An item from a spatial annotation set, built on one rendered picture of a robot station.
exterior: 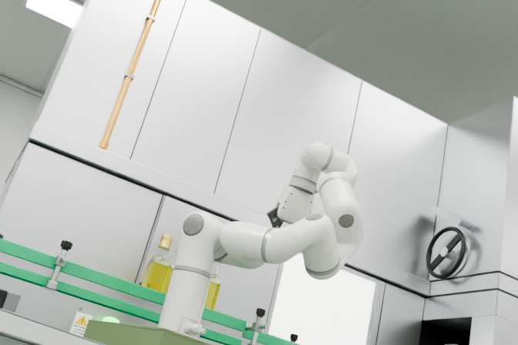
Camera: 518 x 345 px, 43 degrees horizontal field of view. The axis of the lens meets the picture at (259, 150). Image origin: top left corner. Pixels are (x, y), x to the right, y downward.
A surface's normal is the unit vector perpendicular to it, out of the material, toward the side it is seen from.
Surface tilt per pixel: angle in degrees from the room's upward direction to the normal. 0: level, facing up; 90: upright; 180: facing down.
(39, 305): 90
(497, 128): 90
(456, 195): 90
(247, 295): 90
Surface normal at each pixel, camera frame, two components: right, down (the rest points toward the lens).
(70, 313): 0.46, -0.27
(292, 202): 0.29, -0.05
